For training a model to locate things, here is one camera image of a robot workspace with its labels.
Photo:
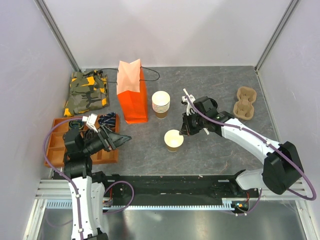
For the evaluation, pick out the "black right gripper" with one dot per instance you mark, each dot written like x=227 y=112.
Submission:
x=186 y=119

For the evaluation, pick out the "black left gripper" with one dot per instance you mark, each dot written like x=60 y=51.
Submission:
x=111 y=140

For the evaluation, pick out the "brown paper coffee cup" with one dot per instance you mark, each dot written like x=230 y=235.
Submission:
x=173 y=140

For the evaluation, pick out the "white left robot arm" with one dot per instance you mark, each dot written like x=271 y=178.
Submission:
x=88 y=188

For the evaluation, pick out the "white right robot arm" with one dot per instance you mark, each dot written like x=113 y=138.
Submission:
x=281 y=163

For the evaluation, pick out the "striped blue necktie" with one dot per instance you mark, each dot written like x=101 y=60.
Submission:
x=108 y=119

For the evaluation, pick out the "black coiled belt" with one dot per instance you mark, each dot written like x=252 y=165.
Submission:
x=89 y=134

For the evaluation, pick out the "stack of paper cups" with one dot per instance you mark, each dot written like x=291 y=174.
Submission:
x=161 y=104

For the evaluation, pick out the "green blue coiled belt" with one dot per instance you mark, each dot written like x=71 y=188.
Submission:
x=76 y=125

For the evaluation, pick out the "orange paper bag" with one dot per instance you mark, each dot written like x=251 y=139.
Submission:
x=131 y=92

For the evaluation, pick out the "camouflage folded cloth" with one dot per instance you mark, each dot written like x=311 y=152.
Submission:
x=88 y=91

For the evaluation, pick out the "orange wooden compartment tray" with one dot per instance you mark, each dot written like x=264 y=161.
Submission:
x=56 y=148

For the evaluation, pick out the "cardboard cup carrier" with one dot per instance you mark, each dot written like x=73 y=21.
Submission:
x=243 y=108

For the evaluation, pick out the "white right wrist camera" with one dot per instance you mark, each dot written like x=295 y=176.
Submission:
x=189 y=108

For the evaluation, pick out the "aluminium cable duct rail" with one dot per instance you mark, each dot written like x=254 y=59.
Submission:
x=227 y=205

